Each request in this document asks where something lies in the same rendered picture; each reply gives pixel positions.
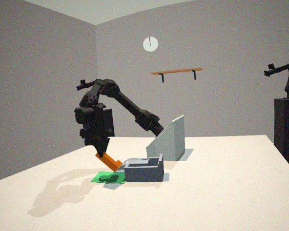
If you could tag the orange l-shaped part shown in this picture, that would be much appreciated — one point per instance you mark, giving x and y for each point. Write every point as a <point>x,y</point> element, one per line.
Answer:
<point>109,161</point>

